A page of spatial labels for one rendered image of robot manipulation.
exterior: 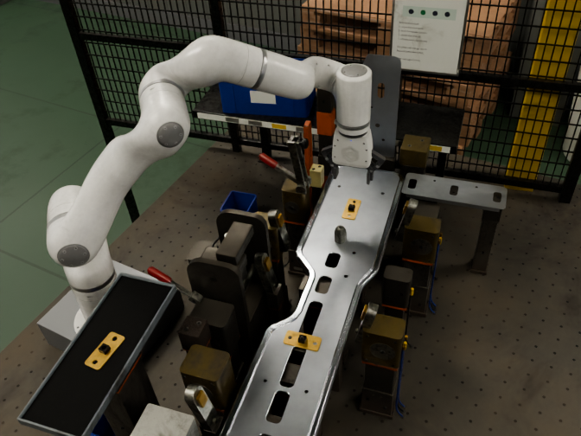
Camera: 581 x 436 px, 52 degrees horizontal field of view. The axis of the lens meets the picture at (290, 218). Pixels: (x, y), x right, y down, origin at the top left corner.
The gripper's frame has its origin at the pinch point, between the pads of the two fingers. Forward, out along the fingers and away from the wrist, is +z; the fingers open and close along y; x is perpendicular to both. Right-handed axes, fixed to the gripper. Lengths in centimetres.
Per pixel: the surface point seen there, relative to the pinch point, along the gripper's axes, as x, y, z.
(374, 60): 26.5, -0.5, -20.4
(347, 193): 6.3, -3.0, 12.0
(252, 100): 35, -43, 3
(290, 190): -2.4, -17.4, 6.8
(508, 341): -11, 49, 42
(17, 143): 115, -249, 112
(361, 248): -14.5, 6.3, 12.0
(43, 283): 17, -158, 112
